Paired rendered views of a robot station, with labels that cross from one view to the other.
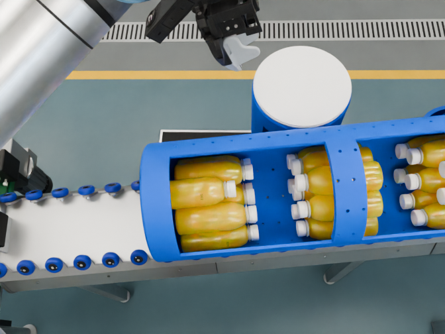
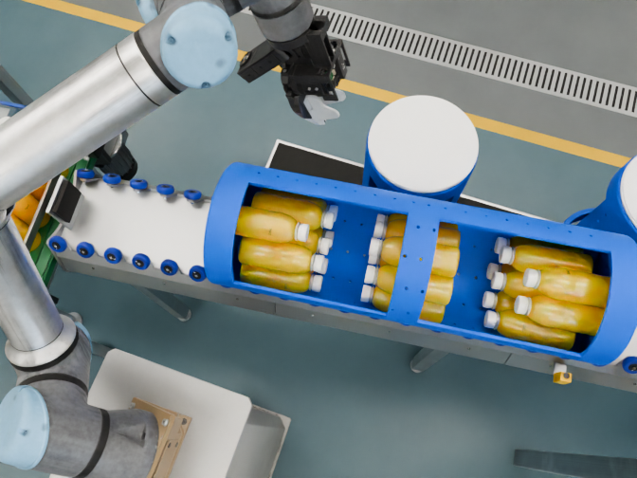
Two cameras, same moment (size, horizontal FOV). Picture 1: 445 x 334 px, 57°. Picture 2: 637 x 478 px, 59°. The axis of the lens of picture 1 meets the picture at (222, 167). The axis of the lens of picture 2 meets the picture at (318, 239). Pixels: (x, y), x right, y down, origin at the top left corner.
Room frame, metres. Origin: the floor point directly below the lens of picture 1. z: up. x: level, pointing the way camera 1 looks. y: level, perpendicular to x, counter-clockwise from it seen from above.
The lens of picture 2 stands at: (-0.07, -0.15, 2.29)
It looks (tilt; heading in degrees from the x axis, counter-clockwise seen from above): 71 degrees down; 15
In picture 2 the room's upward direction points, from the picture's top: 5 degrees counter-clockwise
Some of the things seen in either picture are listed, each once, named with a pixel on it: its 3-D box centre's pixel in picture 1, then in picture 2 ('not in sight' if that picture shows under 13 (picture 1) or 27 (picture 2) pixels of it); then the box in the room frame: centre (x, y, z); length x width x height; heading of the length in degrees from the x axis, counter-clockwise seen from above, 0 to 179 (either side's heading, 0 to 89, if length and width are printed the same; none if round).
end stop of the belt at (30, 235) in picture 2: not in sight; (45, 202); (0.37, 0.69, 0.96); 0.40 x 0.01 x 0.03; 177
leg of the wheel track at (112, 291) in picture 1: (103, 287); (162, 297); (0.30, 0.55, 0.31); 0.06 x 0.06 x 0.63; 87
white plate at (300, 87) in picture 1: (301, 85); (423, 142); (0.66, -0.26, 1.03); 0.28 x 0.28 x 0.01
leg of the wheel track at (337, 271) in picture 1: (343, 266); (429, 355); (0.24, -0.43, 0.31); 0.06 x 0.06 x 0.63; 87
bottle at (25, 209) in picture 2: not in sight; (22, 205); (0.35, 0.74, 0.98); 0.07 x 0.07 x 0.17
